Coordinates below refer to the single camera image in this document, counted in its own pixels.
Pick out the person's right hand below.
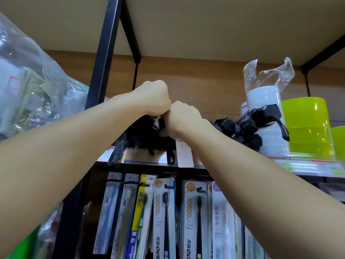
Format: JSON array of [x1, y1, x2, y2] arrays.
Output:
[[160, 101, 208, 140]]

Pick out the person's left hand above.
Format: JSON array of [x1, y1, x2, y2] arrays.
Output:
[[131, 80, 172, 117]]

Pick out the black headlamp with straps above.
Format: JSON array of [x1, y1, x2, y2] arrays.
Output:
[[108, 114, 177, 166]]

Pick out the person's right forearm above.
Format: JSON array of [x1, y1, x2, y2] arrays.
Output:
[[185, 120, 345, 259]]

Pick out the person's left forearm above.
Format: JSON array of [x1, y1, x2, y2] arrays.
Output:
[[0, 90, 144, 259]]

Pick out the white hanging price tag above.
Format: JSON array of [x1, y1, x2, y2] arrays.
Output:
[[175, 138, 195, 168]]

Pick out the white cups in clear sleeve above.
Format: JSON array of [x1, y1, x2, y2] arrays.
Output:
[[241, 57, 296, 157]]

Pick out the row of toothbrush packets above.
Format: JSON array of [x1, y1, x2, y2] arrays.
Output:
[[93, 171, 271, 259]]

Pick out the wooden shelf board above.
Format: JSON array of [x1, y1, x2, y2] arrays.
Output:
[[0, 0, 345, 68]]

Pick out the clear plastic bag of goods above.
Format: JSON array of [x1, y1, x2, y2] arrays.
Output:
[[0, 12, 109, 141]]

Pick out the shelf edge price label strip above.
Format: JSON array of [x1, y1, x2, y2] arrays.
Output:
[[268, 156, 345, 178]]

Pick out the clear plastic packet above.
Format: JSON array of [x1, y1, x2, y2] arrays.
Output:
[[36, 203, 65, 259]]

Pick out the green plastic item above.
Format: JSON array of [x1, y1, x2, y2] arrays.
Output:
[[7, 226, 41, 259]]

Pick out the black metal shelf frame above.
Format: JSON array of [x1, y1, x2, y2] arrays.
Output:
[[52, 0, 345, 259]]

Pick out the black headlamp with yellow-trimmed strap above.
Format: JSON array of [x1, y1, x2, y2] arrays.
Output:
[[234, 104, 290, 142]]

